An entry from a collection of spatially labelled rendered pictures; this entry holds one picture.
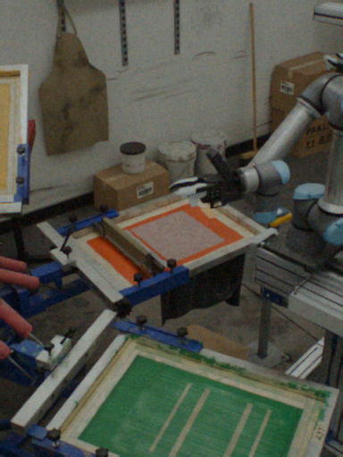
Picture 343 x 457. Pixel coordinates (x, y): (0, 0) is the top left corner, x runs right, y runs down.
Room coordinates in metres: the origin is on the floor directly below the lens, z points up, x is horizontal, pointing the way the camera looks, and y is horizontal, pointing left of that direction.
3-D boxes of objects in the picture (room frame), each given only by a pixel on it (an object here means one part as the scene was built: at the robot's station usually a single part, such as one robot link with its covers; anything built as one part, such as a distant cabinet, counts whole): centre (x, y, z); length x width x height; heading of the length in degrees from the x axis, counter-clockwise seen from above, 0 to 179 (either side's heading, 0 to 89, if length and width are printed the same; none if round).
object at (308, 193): (1.85, -0.49, 1.42); 0.13 x 0.12 x 0.14; 22
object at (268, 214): (1.65, -0.28, 1.56); 0.11 x 0.08 x 0.11; 22
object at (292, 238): (1.86, -0.48, 1.31); 0.15 x 0.15 x 0.10
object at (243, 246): (2.36, 0.03, 0.97); 0.79 x 0.58 x 0.04; 125
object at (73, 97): (4.27, 0.69, 1.06); 0.53 x 0.07 x 1.05; 125
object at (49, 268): (2.04, 0.49, 1.02); 0.17 x 0.06 x 0.05; 125
